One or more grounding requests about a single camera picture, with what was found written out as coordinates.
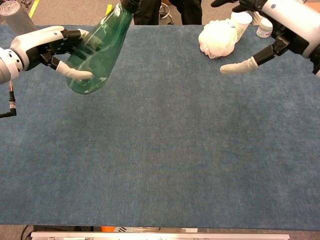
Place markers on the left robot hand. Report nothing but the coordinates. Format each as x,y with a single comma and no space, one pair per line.
35,45

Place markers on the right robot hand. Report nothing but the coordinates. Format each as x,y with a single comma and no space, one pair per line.
295,27

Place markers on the green spray bottle black trigger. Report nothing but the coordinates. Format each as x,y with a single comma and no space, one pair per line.
100,52

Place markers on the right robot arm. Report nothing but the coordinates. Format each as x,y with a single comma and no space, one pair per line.
317,67

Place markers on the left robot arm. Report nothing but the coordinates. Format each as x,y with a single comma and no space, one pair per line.
7,65

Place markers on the small white jar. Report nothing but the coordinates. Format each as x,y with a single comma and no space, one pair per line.
264,28

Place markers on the grey cylinder container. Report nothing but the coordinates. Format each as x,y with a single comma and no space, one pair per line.
15,16

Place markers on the white tube green print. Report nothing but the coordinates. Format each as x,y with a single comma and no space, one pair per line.
241,25

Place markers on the white mesh bath pouf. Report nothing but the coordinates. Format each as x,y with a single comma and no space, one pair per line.
217,37

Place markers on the person in black trousers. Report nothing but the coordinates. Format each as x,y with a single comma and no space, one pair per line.
190,11

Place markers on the chrome stool base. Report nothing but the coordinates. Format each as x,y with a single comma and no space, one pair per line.
165,12

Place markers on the blue felt table cover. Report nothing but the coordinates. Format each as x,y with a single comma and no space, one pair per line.
160,140

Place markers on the orange part under table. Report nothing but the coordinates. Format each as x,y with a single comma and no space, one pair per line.
107,229

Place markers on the aluminium profile rail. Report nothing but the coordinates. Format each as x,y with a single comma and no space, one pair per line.
160,236

